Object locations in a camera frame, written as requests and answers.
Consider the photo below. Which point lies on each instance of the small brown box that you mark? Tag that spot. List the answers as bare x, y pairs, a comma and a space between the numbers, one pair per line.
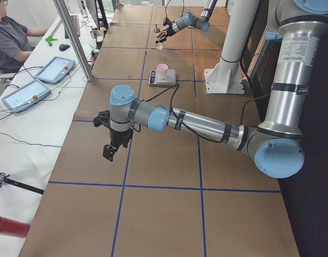
99, 36

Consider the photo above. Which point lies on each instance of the red cylinder bottle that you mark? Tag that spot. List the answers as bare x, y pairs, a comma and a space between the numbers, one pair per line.
13, 228

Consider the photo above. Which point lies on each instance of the black computer mouse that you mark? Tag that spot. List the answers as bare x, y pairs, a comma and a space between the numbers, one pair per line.
64, 47

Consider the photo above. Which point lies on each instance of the black tripod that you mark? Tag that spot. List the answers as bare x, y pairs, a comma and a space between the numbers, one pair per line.
4, 179

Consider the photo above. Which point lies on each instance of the white pedestal column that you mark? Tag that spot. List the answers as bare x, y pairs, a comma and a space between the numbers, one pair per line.
225, 77

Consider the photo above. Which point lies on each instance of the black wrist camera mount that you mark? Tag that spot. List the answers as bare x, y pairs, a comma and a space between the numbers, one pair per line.
103, 118

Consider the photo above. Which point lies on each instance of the upper teach pendant tablet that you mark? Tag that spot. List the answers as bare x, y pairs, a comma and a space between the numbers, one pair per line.
55, 70

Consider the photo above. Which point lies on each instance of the grey digital kitchen scale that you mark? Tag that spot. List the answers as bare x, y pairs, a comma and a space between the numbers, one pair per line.
155, 80

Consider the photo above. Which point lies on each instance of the lower teach pendant tablet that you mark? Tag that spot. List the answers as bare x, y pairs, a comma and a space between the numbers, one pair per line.
26, 96

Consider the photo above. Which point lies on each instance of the bottle stopper cap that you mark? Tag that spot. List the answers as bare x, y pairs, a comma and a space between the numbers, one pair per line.
156, 29

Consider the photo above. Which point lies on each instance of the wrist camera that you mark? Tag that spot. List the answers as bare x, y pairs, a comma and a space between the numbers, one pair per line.
166, 21

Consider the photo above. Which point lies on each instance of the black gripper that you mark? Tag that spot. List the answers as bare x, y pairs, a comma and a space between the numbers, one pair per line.
119, 136
168, 30

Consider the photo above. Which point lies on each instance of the green plastic clamp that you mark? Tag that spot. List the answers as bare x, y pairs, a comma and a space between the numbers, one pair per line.
50, 40

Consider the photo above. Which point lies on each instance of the aluminium frame post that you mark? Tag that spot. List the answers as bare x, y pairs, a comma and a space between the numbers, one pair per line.
74, 39

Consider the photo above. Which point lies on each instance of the teach pendant tablet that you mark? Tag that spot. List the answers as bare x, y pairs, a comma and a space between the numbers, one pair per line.
55, 70
26, 96

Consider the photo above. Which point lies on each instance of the pink plastic cup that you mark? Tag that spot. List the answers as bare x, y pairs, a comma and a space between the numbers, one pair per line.
162, 70

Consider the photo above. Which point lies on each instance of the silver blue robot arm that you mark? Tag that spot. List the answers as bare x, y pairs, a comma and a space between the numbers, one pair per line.
186, 20
273, 145

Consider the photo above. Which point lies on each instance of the seated person grey shirt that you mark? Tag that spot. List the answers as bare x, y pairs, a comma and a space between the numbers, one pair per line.
14, 44

